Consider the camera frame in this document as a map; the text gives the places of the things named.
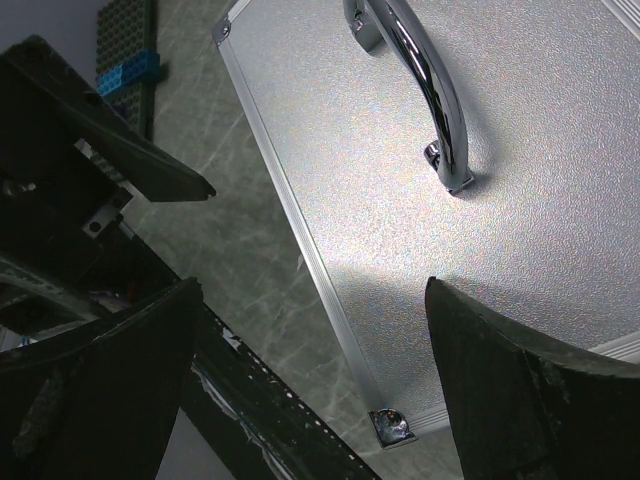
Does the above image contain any black mounting base rail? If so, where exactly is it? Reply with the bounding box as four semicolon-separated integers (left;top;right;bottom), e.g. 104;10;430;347
181;307;378;480

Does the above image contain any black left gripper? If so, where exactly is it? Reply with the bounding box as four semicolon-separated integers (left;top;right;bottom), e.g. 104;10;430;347
1;35;216;338

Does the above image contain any grey metal storage box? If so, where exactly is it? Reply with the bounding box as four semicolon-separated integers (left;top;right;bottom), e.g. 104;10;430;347
213;1;639;448

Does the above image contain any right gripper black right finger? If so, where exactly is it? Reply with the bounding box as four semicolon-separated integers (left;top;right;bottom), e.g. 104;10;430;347
425;277;639;479

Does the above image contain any grey brick baseplate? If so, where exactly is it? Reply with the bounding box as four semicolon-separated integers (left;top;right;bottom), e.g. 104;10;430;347
95;0;160;139

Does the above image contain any blue toy brick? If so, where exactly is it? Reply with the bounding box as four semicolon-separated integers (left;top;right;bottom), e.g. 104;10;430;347
97;48;161;98

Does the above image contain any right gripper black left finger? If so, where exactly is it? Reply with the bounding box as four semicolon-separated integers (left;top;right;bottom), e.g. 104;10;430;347
1;278;203;479

